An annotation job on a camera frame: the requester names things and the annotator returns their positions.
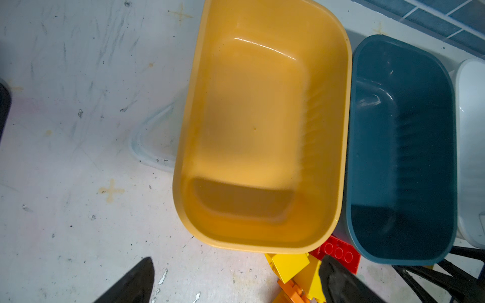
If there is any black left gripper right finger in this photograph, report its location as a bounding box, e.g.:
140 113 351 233
319 255 384 303

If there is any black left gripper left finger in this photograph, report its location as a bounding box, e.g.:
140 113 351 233
95 257 155 303

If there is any red two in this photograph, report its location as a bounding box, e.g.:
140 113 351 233
310 236 361 275

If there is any yellow cube brick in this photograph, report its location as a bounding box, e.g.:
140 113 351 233
265 252 309 284
293 255 326 302

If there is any orange flat brick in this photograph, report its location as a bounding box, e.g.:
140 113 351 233
272 280 311 303

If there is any teal plastic bin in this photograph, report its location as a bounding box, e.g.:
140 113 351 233
334 35 457 266

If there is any yellow plastic bin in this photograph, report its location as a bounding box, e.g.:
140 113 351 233
173 1 352 254

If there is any white plastic bin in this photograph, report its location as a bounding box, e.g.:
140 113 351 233
451 59 484 249

